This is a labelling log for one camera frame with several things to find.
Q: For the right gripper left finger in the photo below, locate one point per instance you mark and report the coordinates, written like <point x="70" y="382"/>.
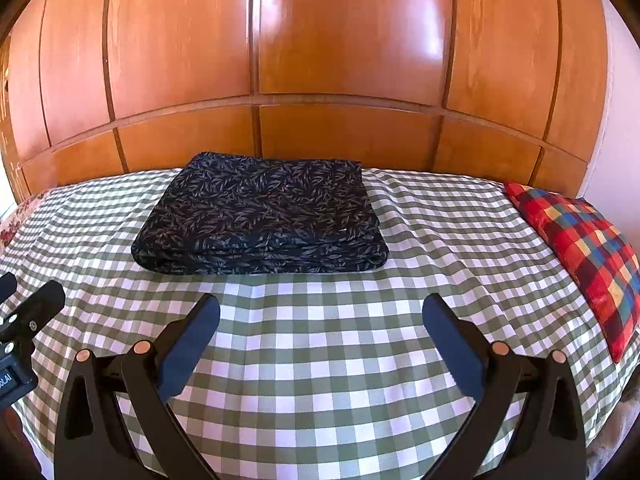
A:
<point x="92" y="440"/>

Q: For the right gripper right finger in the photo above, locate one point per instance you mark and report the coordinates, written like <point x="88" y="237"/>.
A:
<point x="549" y="439"/>

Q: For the dark leaf-print pants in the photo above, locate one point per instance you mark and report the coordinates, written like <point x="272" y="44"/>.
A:
<point x="231" y="214"/>

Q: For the floral bedspread edge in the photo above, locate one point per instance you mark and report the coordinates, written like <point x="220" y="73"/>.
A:
<point x="13" y="223"/>

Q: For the red plaid pillow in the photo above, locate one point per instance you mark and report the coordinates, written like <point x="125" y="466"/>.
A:
<point x="594" y="252"/>

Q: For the green white checkered bedsheet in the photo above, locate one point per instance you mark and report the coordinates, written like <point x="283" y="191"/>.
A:
<point x="321" y="376"/>

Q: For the orange wooden wardrobe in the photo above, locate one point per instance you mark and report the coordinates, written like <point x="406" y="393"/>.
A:
<point x="498" y="89"/>

